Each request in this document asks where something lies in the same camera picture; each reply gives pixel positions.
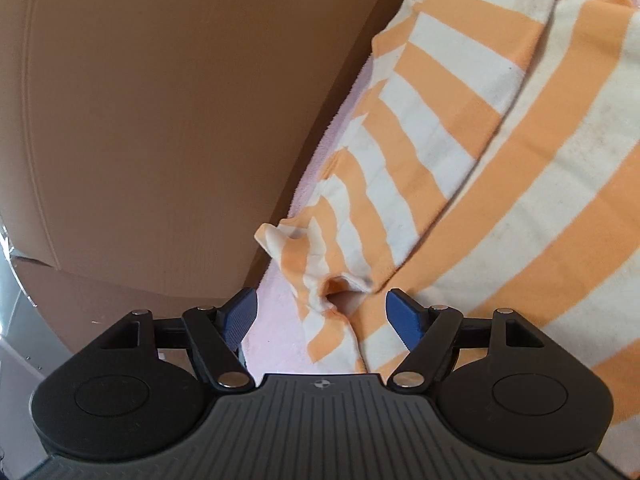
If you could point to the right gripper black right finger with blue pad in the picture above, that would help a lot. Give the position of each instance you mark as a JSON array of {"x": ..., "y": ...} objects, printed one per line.
[{"x": 447, "y": 350}]

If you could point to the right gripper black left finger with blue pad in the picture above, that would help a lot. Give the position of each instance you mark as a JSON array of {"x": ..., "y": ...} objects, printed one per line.
[{"x": 210, "y": 336}]

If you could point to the orange white striped garment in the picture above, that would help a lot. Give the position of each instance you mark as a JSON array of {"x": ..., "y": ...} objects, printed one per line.
[{"x": 491, "y": 161}]

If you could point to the large brown cardboard box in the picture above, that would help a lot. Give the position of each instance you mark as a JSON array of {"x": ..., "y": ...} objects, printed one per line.
[{"x": 144, "y": 141}]

